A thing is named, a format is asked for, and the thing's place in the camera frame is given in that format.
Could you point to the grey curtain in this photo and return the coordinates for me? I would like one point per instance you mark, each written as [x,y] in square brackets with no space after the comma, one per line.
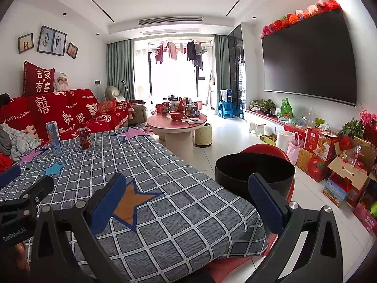
[221,70]
[119,70]

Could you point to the black cloth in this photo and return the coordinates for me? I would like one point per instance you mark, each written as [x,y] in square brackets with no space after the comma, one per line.
[4,99]

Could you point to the green potted plant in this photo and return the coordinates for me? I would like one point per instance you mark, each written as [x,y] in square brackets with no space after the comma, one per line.
[266,105]

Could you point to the colourful flat box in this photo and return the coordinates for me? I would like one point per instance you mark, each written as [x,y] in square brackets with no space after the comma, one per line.
[334,194]

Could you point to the air conditioner vent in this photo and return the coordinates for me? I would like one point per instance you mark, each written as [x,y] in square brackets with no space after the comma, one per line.
[170,21]

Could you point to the clear plastic bag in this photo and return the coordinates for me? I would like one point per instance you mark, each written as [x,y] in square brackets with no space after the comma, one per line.
[308,118]

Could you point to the large black television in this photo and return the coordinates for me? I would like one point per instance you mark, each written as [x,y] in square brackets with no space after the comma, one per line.
[309,62]

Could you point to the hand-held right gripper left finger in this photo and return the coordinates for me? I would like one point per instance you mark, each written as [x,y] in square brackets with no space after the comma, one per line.
[106,203]

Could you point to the blue plastic stools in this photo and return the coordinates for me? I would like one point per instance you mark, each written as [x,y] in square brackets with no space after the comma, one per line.
[231,110]

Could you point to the sofa with red printed cover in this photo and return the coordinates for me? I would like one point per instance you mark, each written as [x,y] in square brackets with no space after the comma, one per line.
[73,106]

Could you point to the small white stool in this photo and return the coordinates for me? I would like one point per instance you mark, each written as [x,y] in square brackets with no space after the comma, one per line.
[257,128]

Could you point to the double photo frame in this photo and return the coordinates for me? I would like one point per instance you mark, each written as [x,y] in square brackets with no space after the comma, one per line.
[51,41]

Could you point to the pink gift bag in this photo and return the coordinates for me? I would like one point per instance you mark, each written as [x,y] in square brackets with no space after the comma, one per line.
[294,151]

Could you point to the open cardboard box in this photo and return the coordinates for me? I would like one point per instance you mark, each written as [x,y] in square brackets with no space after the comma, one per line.
[353,177]

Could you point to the red waffle gift box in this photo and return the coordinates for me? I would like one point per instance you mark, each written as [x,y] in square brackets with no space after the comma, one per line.
[321,144]

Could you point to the tall blue drink can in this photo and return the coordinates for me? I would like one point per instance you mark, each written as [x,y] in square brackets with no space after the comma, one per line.
[54,138]

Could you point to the box of brown fruit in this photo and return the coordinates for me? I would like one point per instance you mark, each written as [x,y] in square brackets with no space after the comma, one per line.
[270,140]

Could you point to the cartoon doll cushion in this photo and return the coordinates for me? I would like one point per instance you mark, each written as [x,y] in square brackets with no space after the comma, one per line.
[61,82]

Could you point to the white red tv console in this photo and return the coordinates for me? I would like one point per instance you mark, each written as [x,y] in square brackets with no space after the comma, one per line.
[268,118]

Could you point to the leafy green plant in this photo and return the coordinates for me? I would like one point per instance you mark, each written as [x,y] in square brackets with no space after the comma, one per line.
[352,128]

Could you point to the red cushion with white print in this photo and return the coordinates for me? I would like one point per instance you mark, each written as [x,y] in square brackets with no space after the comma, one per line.
[39,79]

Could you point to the black glass cabinet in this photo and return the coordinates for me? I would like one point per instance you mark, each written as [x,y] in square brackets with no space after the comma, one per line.
[237,70]

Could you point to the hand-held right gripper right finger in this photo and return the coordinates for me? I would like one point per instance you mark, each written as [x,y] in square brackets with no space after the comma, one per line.
[265,203]

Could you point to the person's left hand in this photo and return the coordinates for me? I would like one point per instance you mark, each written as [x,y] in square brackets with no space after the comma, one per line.
[17,252]

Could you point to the row of hanging laundry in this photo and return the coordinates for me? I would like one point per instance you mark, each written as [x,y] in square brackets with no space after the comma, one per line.
[173,50]

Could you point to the row of paper lanterns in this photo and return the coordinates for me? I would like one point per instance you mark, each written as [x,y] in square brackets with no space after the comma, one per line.
[300,16]

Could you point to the small red embroidered cushion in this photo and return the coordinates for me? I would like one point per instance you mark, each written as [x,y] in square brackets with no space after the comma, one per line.
[106,106]

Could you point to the small beige bin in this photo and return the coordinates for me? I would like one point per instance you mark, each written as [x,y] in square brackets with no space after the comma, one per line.
[203,135]

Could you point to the red apple print box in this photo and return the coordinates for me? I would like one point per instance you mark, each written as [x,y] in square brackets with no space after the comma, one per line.
[312,165]

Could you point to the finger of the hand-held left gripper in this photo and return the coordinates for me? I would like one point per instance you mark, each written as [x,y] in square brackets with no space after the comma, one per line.
[38,187]
[8,174]

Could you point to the grey garment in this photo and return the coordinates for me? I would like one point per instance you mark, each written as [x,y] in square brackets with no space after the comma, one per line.
[7,140]

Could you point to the cluster of snack packages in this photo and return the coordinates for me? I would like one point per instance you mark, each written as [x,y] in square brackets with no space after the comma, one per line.
[179,104]

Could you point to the red drink can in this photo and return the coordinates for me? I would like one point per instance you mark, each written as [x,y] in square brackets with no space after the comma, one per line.
[85,138]

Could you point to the floor lamp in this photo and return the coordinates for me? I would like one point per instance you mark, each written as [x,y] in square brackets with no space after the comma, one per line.
[126,88]

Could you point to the black round bin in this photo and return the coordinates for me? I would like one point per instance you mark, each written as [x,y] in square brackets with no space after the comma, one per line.
[235,177]

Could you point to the round pink coffee table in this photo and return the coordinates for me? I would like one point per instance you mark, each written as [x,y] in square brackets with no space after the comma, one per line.
[176,141]

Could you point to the small sunset picture frame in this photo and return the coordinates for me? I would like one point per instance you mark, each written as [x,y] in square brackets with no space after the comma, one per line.
[26,43]

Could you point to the small red picture frame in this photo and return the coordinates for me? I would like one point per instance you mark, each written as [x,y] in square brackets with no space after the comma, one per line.
[72,50]

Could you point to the green gift bag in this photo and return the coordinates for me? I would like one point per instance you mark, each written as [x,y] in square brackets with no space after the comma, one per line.
[285,109]

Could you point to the white blue bag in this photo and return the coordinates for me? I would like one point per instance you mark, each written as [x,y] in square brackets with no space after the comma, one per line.
[226,95]

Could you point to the pink flowers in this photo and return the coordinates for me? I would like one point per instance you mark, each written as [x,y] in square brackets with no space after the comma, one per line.
[369,123]

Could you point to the grey checked star tablecloth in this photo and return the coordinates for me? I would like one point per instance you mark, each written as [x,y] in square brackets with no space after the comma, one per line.
[182,212]

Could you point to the beige armchair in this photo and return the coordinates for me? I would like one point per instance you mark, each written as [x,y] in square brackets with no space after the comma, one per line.
[113,93]

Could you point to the white bucket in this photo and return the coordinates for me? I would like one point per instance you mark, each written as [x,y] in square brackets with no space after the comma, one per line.
[284,141]

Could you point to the red printed box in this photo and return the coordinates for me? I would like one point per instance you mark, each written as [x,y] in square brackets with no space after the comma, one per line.
[365,218]

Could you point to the red bowl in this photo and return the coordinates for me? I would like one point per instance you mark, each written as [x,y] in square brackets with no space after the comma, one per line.
[177,115]

